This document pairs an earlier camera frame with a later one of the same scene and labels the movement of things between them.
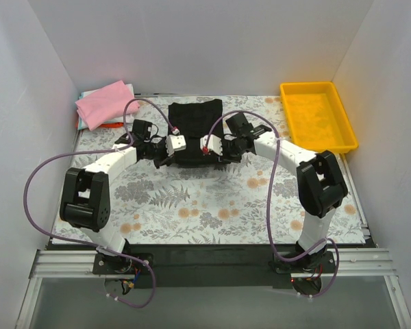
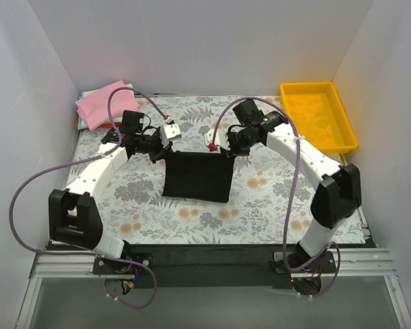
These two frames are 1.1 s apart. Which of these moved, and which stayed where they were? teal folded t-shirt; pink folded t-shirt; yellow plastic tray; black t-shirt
Moved: black t-shirt
Stayed: yellow plastic tray; teal folded t-shirt; pink folded t-shirt
